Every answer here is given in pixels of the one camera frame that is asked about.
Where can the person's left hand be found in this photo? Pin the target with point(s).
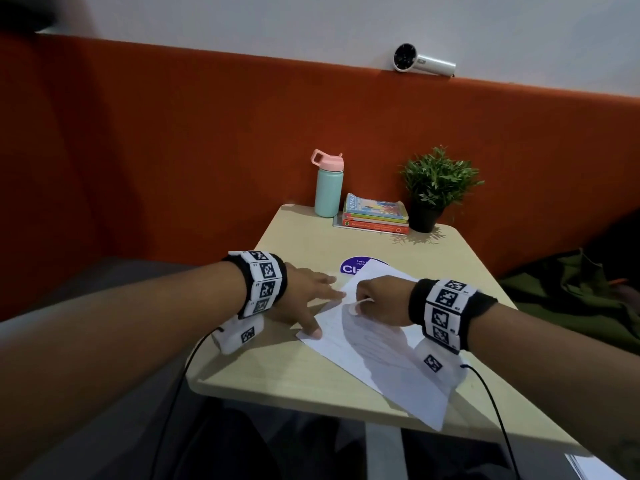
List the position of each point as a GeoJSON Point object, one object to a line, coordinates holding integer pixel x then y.
{"type": "Point", "coordinates": [295, 294]}

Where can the green plant in black pot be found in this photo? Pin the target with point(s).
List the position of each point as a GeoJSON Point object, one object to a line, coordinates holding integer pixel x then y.
{"type": "Point", "coordinates": [437, 187]}

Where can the illustrated yellow blue book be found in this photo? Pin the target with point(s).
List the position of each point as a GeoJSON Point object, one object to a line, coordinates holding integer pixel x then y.
{"type": "Point", "coordinates": [375, 208]}

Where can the person's left middle finger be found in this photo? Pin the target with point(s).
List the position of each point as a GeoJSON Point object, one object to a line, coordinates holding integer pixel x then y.
{"type": "Point", "coordinates": [324, 279]}

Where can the teal bottle with pink lid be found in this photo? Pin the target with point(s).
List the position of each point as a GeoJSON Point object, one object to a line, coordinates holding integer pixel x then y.
{"type": "Point", "coordinates": [328, 192]}

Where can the green cloth bag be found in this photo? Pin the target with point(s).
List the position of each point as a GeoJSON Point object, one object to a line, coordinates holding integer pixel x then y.
{"type": "Point", "coordinates": [565, 294]}

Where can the purple round sticker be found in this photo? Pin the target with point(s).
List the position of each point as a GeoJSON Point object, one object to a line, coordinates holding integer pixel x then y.
{"type": "Point", "coordinates": [352, 267]}

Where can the person's left forearm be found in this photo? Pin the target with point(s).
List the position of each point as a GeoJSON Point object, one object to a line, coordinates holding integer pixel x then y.
{"type": "Point", "coordinates": [100, 354]}

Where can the black marker wristband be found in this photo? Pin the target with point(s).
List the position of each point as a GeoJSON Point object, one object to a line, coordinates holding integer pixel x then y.
{"type": "Point", "coordinates": [445, 309]}
{"type": "Point", "coordinates": [265, 284]}

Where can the person's left thumb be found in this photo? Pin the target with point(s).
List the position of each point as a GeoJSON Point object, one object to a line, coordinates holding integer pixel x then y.
{"type": "Point", "coordinates": [310, 325]}

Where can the white paper stack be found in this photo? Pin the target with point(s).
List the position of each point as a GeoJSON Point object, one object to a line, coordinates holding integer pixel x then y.
{"type": "Point", "coordinates": [595, 468]}

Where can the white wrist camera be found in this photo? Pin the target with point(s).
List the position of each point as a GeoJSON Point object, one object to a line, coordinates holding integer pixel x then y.
{"type": "Point", "coordinates": [240, 334]}
{"type": "Point", "coordinates": [440, 362]}

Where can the orange upholstered backrest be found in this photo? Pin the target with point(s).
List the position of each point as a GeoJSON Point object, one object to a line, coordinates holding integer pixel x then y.
{"type": "Point", "coordinates": [200, 144]}

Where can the red book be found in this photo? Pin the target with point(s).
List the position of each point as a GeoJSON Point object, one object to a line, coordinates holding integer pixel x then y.
{"type": "Point", "coordinates": [375, 225]}

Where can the white paper sheet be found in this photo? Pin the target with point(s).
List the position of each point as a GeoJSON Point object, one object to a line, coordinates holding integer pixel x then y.
{"type": "Point", "coordinates": [390, 364]}

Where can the grey table leg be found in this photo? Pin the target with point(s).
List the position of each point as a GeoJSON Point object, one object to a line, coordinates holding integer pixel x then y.
{"type": "Point", "coordinates": [385, 452]}

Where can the person's right fingers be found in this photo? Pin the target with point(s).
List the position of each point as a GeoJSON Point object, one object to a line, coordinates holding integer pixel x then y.
{"type": "Point", "coordinates": [365, 297]}

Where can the white handheld fan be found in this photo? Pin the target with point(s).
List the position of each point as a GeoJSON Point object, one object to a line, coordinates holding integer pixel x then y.
{"type": "Point", "coordinates": [420, 60]}

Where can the person's right hand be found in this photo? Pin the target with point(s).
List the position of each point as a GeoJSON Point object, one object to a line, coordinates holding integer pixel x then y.
{"type": "Point", "coordinates": [390, 299]}

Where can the person's right forearm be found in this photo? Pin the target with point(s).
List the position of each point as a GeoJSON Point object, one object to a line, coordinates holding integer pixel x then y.
{"type": "Point", "coordinates": [560, 374]}

